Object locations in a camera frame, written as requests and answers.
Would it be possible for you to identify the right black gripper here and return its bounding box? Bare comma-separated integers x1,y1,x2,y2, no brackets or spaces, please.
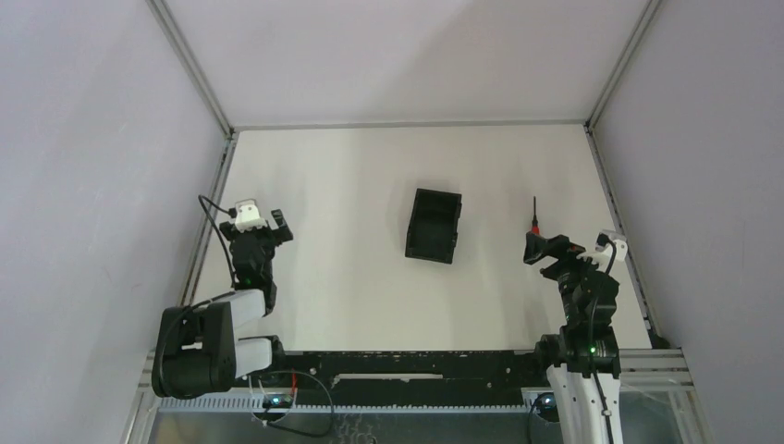
523,230,610,323

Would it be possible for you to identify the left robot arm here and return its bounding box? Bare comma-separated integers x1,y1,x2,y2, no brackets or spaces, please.
151,203,293,400

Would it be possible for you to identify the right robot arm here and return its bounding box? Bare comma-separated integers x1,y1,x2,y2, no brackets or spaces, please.
523,228,628,443

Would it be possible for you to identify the black plastic bin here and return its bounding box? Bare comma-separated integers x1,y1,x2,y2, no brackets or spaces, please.
404,188,462,265

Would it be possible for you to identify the red handled screwdriver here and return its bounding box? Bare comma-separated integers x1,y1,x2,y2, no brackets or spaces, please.
531,197,541,236

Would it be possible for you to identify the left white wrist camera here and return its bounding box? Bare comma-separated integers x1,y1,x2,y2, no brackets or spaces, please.
234,199,267,232

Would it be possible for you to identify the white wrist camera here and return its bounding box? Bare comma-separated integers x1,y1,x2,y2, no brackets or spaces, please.
234,199,267,232
577,230,629,267

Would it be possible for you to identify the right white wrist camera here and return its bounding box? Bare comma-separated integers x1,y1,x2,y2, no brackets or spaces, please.
577,230,629,267

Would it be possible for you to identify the left black cable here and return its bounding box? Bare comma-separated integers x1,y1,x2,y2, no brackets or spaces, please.
197,194,239,290

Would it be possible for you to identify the right black cable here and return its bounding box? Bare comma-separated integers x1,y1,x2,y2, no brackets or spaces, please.
584,240,619,444

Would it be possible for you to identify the black looped base cable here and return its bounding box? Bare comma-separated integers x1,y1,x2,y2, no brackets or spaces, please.
248,369,336,439

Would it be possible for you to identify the black mounting rail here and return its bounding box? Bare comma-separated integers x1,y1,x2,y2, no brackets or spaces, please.
281,351,550,408

